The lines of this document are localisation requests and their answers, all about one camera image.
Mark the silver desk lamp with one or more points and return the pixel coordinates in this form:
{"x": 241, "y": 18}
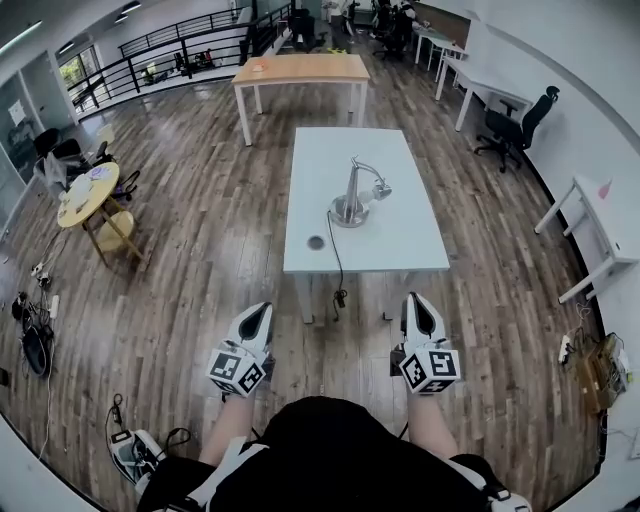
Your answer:
{"x": 350, "y": 210}

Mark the yellow round table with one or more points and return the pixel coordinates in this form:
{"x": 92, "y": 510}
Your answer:
{"x": 70, "y": 215}

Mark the person's right forearm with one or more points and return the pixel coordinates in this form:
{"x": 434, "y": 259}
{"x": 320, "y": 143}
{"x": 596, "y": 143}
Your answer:
{"x": 430, "y": 425}

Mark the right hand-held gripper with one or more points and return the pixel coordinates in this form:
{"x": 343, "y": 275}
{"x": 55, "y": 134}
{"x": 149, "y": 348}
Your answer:
{"x": 440, "y": 367}

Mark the long white desk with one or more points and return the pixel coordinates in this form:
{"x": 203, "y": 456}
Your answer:
{"x": 440, "y": 42}
{"x": 480, "y": 80}

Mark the black headrest office chair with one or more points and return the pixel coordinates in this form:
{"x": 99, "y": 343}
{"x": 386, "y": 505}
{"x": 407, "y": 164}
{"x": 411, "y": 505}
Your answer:
{"x": 502, "y": 125}

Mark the wooden top table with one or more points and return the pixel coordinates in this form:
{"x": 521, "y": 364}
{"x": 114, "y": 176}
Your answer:
{"x": 310, "y": 67}

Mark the small orange item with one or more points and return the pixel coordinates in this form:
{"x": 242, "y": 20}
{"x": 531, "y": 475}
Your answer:
{"x": 260, "y": 67}

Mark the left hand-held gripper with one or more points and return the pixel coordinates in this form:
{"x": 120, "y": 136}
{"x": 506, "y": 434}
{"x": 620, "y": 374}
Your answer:
{"x": 225, "y": 367}

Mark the pink paper item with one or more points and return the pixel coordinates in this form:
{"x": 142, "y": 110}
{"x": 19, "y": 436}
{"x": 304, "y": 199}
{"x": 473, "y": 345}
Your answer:
{"x": 603, "y": 190}

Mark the white rectangular table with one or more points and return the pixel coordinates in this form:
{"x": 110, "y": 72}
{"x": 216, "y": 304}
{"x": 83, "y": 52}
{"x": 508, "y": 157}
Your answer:
{"x": 400, "y": 240}

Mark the glass office partition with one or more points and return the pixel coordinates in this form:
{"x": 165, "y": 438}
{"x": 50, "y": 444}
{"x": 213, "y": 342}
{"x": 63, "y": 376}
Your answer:
{"x": 20, "y": 130}

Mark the small white side table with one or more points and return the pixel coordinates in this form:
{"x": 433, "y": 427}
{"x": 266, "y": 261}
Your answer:
{"x": 615, "y": 220}

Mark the plastic covered office chair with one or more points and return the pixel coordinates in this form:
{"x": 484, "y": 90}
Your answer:
{"x": 52, "y": 172}

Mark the person's left forearm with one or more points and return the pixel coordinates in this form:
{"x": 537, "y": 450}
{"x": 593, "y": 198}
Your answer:
{"x": 227, "y": 430}

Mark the slim white power strip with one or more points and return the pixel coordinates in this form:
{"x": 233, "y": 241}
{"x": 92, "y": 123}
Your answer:
{"x": 565, "y": 350}

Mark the flat white power strip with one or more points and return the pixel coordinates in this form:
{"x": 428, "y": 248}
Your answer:
{"x": 55, "y": 306}

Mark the white crumpled bag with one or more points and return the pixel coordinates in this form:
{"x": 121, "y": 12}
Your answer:
{"x": 80, "y": 187}

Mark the white power strip with plugs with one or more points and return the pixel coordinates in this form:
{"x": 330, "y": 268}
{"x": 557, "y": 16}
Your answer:
{"x": 41, "y": 271}

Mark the white flat adapter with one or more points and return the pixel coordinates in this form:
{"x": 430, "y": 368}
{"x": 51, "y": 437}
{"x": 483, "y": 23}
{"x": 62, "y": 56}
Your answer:
{"x": 635, "y": 445}

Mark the person's black clothing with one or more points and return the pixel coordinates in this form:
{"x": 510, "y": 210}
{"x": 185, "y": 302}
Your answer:
{"x": 330, "y": 450}

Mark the purple patterned card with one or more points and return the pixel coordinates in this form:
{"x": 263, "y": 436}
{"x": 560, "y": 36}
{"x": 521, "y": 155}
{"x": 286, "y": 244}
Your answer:
{"x": 99, "y": 173}

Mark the open black case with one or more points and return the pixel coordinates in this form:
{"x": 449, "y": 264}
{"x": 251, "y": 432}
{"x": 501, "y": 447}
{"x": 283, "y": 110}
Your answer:
{"x": 36, "y": 352}

